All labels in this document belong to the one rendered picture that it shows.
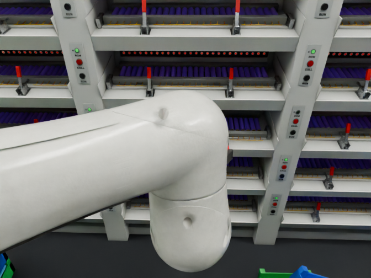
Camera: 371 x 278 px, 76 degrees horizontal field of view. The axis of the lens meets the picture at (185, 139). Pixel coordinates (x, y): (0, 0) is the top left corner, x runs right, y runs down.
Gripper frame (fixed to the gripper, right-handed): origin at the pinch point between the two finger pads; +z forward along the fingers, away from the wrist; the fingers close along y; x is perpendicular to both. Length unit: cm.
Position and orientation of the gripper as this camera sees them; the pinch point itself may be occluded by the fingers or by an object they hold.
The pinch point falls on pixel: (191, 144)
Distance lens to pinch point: 65.8
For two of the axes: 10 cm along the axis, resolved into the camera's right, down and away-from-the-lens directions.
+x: 0.1, -9.5, -3.0
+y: 10.0, 0.1, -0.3
